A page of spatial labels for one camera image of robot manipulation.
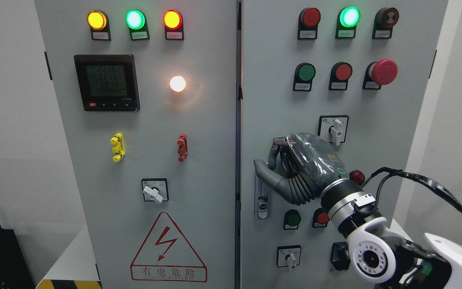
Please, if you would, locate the red push button lower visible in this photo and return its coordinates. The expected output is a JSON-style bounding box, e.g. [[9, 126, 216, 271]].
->
[[312, 208, 330, 228]]

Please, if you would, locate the green push button lower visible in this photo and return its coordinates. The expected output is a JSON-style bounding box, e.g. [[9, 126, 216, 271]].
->
[[283, 209, 302, 230]]

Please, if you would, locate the grey right cabinet door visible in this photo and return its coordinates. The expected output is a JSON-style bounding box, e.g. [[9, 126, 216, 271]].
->
[[240, 0, 448, 289]]

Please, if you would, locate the red indicator light middle right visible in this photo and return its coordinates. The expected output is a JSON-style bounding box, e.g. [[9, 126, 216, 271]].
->
[[349, 170, 366, 185]]

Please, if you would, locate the red electric warning sticker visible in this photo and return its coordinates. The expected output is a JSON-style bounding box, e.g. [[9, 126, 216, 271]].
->
[[130, 212, 207, 283]]

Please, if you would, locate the red emergency stop button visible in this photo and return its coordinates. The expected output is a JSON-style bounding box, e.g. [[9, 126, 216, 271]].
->
[[362, 59, 398, 90]]

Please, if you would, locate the green indicator light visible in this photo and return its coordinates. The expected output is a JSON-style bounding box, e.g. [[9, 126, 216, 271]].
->
[[125, 9, 150, 41], [335, 6, 361, 39]]

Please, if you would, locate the red indicator light top right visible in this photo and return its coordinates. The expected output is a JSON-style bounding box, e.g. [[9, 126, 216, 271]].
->
[[297, 7, 321, 40]]

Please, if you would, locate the grey cabinet door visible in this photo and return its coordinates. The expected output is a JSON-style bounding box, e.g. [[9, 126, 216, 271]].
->
[[35, 0, 237, 289], [240, 0, 448, 289]]

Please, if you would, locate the red push button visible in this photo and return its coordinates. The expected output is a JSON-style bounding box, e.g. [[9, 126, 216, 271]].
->
[[312, 208, 330, 228], [328, 62, 353, 90]]

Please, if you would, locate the green push button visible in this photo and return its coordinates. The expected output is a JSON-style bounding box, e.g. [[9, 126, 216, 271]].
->
[[293, 62, 316, 92], [283, 209, 302, 230]]

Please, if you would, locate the grey left cabinet door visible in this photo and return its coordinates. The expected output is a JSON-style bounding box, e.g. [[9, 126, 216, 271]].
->
[[35, 0, 237, 289]]

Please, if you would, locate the red terminal clip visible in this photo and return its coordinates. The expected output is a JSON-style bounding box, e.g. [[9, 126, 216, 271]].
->
[[177, 133, 188, 163]]

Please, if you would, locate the red-orange indicator light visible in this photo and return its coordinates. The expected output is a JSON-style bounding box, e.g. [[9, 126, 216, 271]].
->
[[163, 9, 184, 41]]

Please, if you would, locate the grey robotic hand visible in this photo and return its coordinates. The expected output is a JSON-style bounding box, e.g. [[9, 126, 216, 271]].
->
[[253, 133, 361, 210]]

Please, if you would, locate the white rotary switch left door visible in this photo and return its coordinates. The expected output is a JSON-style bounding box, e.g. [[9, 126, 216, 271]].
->
[[141, 179, 169, 204]]

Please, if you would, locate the silver door handle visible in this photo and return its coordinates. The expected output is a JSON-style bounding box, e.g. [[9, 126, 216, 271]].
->
[[254, 176, 268, 220]]

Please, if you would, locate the red push button upper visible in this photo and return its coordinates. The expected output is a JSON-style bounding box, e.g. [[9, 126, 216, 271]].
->
[[328, 62, 353, 90]]

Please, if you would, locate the black box with antenna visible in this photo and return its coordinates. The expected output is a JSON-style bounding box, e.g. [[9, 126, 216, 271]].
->
[[0, 224, 35, 289]]

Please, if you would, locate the green push button upper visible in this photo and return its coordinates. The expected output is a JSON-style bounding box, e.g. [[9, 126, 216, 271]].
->
[[293, 62, 316, 92]]

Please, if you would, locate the black digital power meter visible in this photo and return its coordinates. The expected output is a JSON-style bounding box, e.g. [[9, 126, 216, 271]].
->
[[73, 54, 140, 112]]

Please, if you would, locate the yellow terminal clip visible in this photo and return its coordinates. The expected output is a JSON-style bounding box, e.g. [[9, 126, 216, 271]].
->
[[110, 133, 125, 163]]

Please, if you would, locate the green indicator light top left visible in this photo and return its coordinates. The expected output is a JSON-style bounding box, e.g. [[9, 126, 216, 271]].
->
[[125, 9, 150, 41]]

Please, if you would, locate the black selector knob switch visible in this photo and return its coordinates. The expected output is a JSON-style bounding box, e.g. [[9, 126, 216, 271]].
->
[[330, 242, 351, 271]]

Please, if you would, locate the white rotary switch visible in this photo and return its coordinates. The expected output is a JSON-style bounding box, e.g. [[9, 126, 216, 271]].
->
[[276, 245, 302, 273], [317, 115, 349, 146]]

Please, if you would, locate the white rotary switch upper right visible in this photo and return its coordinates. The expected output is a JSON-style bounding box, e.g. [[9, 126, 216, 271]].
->
[[317, 115, 349, 146]]

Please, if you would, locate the green indicator light top right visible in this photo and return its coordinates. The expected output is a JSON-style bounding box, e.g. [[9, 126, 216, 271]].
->
[[335, 6, 361, 39]]

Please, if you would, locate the yellow indicator light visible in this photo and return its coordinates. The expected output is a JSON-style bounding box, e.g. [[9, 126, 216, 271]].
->
[[87, 10, 111, 41]]

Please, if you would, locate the red indicator light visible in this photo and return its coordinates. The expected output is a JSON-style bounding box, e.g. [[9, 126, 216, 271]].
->
[[297, 7, 321, 40], [349, 170, 366, 185]]

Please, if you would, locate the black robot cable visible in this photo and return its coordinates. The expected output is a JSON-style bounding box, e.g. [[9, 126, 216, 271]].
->
[[361, 167, 462, 251]]

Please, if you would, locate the dark red buzzer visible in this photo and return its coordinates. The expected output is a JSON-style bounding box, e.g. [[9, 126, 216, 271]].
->
[[372, 7, 399, 39]]

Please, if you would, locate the white rotary switch lower right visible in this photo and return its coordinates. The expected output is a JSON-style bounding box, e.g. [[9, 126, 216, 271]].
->
[[276, 245, 302, 273]]

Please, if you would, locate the white glowing lamp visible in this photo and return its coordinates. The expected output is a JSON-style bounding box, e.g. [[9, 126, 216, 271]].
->
[[169, 75, 187, 93]]

